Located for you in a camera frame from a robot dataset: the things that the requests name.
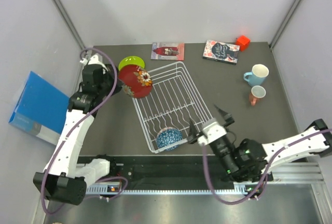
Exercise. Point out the white slotted cable duct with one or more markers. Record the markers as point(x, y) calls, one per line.
point(105, 189)

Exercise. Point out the white wire dish rack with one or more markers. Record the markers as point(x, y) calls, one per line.
point(172, 103)

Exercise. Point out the orange red cube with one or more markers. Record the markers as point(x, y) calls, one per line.
point(243, 42)

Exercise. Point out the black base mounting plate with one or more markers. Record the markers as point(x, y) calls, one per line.
point(181, 166)

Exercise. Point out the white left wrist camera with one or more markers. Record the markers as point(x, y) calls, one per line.
point(95, 59)

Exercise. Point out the light blue mug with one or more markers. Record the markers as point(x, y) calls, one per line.
point(257, 75)

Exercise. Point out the red pink book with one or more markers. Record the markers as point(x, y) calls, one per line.
point(168, 51)

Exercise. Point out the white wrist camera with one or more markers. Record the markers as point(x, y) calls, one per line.
point(210, 132)
point(95, 59)

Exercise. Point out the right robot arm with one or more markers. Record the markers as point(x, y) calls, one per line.
point(251, 160)

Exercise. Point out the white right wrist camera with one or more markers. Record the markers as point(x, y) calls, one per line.
point(210, 132)

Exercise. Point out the blue patterned bowl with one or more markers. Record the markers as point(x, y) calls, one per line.
point(168, 136)

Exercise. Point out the floral dark blue book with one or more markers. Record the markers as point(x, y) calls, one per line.
point(221, 52)

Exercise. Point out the lime green plate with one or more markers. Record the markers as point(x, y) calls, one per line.
point(131, 60)

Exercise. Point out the red floral plate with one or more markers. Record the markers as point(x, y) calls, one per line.
point(137, 82)

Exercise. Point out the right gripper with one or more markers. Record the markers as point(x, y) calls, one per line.
point(193, 137)

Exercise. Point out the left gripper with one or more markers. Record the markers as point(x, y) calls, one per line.
point(119, 85)

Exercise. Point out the pink ceramic mug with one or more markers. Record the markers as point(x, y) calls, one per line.
point(257, 93)

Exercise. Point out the blue white box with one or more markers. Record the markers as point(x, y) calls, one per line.
point(40, 110)

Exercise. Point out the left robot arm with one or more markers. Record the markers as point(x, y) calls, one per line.
point(61, 180)

